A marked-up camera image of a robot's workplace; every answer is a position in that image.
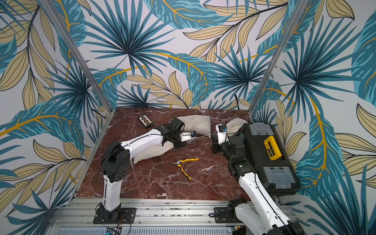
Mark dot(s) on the black charger board with leads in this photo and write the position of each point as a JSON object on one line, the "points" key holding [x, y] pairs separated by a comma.
{"points": [[145, 120]]}

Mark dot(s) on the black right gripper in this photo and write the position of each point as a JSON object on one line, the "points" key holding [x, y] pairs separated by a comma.
{"points": [[216, 147]]}

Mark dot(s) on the cream cloth bag back right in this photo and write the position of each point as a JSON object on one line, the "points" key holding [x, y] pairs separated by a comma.
{"points": [[234, 125]]}

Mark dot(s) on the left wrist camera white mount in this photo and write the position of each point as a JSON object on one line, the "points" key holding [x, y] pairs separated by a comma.
{"points": [[188, 136]]}

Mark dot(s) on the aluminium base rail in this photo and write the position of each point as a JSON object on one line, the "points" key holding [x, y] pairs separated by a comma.
{"points": [[152, 217]]}

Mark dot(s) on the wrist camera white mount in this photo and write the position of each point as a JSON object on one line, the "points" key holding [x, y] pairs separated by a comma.
{"points": [[221, 130], [188, 136]]}

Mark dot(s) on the left aluminium frame post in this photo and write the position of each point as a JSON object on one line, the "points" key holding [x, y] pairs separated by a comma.
{"points": [[53, 15]]}

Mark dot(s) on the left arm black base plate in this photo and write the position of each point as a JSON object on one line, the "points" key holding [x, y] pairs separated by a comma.
{"points": [[118, 216]]}

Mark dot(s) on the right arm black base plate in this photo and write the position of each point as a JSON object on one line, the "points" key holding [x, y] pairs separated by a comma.
{"points": [[227, 214]]}

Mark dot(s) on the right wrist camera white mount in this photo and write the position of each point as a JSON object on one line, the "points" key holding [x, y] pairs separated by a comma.
{"points": [[221, 130]]}

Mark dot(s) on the aluminium frame post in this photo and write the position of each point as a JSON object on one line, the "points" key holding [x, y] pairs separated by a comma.
{"points": [[53, 15], [297, 13]]}

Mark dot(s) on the cream cloth bag wall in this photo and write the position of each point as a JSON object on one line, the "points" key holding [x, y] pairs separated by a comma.
{"points": [[153, 151]]}

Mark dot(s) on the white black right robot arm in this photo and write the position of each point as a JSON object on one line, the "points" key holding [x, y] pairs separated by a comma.
{"points": [[267, 218]]}

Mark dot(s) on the cream cloth soil bag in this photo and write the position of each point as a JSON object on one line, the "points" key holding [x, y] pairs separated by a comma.
{"points": [[198, 123]]}

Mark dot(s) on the black yellow toolbox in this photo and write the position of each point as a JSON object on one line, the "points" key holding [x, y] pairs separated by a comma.
{"points": [[267, 157]]}

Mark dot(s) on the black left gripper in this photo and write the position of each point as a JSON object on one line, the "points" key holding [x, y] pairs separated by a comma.
{"points": [[177, 145]]}

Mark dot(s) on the right aluminium frame post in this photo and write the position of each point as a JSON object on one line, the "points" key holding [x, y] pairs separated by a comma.
{"points": [[297, 13]]}

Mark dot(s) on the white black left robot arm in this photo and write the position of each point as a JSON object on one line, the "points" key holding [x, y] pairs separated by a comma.
{"points": [[117, 159]]}

